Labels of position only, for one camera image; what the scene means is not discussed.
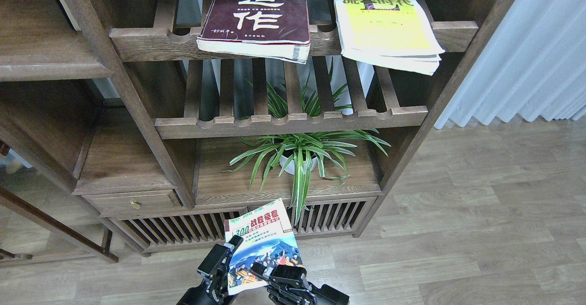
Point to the slatted cabinet door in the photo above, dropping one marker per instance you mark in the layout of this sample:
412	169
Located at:
335	216
179	231

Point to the yellow green cover book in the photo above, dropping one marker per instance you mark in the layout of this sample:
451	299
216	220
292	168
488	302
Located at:
394	34

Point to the colourful 300 paperback book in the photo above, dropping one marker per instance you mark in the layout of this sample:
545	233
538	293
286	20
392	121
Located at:
268	239

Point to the left slatted cabinet door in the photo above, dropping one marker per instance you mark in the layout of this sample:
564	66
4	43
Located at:
179	231

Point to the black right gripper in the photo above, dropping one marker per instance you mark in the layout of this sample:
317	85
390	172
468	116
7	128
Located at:
287	285

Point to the dark wooden bookshelf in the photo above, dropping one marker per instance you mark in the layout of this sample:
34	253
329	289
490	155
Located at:
114	96

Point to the maroon book white characters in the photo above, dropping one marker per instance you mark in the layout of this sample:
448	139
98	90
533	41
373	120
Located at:
276	29

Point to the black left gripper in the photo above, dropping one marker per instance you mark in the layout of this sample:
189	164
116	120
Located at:
213	289

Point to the white pleated curtain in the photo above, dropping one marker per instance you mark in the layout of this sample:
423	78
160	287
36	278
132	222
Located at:
533	66

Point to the right slatted cabinet door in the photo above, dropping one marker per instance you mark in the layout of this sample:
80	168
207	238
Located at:
335	216

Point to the wooden drawer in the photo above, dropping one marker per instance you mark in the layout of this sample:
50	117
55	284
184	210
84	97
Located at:
119	202

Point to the white plant pot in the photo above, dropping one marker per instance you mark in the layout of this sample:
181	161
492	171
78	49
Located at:
288	164

